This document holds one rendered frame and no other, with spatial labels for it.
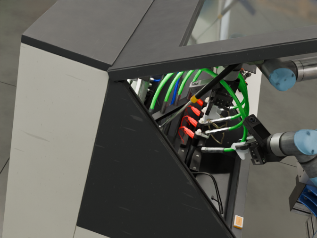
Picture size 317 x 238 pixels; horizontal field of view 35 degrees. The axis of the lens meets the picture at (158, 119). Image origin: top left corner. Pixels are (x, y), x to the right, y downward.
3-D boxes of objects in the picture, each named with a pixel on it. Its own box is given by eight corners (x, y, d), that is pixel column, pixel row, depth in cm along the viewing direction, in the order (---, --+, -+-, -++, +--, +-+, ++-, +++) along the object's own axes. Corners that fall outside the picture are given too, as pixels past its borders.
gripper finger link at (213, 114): (215, 130, 188) (223, 110, 183) (200, 124, 188) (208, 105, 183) (216, 125, 191) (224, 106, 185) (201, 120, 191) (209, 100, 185)
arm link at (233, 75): (219, 67, 173) (221, 56, 179) (214, 78, 176) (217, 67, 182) (239, 74, 173) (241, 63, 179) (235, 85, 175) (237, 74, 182)
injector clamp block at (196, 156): (187, 197, 207) (198, 170, 198) (164, 189, 207) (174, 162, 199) (200, 148, 235) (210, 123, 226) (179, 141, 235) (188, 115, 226)
